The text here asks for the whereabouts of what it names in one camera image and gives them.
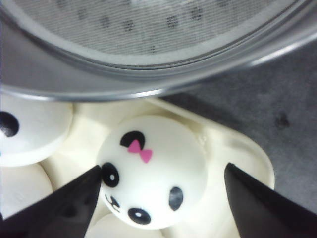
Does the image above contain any panda bun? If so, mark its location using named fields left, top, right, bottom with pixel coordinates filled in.
left=85, top=214, right=164, bottom=238
left=0, top=163, right=53, bottom=219
left=0, top=94, right=73, bottom=167
left=97, top=115, right=208, bottom=230

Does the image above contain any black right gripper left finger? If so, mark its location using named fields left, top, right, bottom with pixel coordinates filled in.
left=0, top=166, right=102, bottom=238

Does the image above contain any cream rectangular plastic tray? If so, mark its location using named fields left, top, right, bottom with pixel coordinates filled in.
left=38, top=99, right=275, bottom=238

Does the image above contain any stainless steel steamer pot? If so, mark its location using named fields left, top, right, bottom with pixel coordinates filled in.
left=0, top=0, right=317, bottom=101

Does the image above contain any white steamer liner cloth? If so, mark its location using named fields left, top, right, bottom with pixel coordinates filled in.
left=2, top=0, right=292, bottom=65

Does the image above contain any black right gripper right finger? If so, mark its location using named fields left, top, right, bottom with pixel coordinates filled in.
left=224, top=163, right=317, bottom=238

